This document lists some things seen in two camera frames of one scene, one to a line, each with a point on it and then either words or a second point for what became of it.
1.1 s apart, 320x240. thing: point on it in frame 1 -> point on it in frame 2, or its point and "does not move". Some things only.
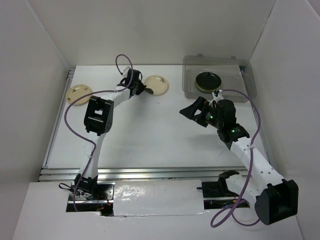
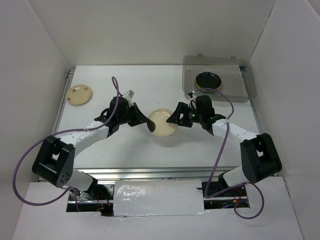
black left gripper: [142, 87] -> [139, 117]
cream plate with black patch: [157, 83] -> [162, 128]
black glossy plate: [208, 80] does not move
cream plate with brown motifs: [77, 92] does not move
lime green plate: [206, 91] does not move
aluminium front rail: [145, 173] does not move
